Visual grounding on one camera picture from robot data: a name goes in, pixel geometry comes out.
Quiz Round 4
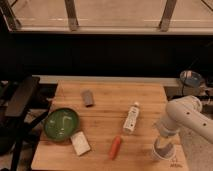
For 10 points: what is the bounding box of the white ceramic cup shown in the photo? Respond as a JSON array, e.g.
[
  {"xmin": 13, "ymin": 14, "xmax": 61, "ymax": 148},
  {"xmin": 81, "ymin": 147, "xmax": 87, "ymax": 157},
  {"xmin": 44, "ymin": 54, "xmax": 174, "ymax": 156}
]
[{"xmin": 152, "ymin": 138, "xmax": 176, "ymax": 161}]

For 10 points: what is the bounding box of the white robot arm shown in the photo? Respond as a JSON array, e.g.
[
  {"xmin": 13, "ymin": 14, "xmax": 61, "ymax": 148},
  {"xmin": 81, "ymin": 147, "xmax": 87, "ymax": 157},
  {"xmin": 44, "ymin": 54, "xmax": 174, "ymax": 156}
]
[{"xmin": 154, "ymin": 95, "xmax": 213, "ymax": 149}]

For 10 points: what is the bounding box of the green ceramic bowl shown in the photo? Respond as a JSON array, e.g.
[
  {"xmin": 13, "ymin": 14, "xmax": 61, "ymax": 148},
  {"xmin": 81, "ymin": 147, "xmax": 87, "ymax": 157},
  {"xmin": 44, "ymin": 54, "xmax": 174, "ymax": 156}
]
[{"xmin": 44, "ymin": 108, "xmax": 79, "ymax": 142}]

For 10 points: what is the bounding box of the white plastic bottle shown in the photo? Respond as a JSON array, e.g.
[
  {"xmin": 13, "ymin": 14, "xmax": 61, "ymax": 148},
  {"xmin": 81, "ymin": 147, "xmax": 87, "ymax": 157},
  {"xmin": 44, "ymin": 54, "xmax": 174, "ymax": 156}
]
[{"xmin": 123, "ymin": 102, "xmax": 140, "ymax": 134}]

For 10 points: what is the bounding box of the orange carrot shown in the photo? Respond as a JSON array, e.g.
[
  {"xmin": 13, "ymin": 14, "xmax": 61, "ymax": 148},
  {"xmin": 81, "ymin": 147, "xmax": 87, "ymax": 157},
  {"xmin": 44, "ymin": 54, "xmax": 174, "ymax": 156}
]
[{"xmin": 109, "ymin": 136, "xmax": 122, "ymax": 160}]

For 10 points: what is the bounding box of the wooden cutting board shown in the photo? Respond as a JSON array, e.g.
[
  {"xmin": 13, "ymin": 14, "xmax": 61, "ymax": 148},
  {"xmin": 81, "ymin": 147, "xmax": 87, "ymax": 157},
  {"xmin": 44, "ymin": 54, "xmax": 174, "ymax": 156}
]
[{"xmin": 31, "ymin": 81, "xmax": 189, "ymax": 171}]

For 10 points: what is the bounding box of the round metal object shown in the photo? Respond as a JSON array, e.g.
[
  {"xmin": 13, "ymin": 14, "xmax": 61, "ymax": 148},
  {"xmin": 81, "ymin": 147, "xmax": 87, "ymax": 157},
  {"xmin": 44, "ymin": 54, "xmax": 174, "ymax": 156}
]
[{"xmin": 180, "ymin": 70, "xmax": 204, "ymax": 88}]

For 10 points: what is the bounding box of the white sponge block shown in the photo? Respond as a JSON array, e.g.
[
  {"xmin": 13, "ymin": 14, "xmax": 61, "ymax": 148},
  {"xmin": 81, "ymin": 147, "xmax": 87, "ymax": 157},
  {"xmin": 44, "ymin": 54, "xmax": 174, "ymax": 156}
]
[{"xmin": 71, "ymin": 131, "xmax": 91, "ymax": 156}]

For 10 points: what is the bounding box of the grey rectangular block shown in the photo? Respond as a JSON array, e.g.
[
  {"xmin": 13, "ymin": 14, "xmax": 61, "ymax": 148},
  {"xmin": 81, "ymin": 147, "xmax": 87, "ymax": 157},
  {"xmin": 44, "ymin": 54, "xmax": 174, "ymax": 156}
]
[{"xmin": 82, "ymin": 90, "xmax": 94, "ymax": 107}]

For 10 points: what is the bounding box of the black stand left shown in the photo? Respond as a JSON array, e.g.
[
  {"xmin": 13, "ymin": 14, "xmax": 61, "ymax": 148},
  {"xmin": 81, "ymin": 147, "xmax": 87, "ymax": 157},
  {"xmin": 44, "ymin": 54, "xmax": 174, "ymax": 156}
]
[{"xmin": 0, "ymin": 76, "xmax": 49, "ymax": 171}]

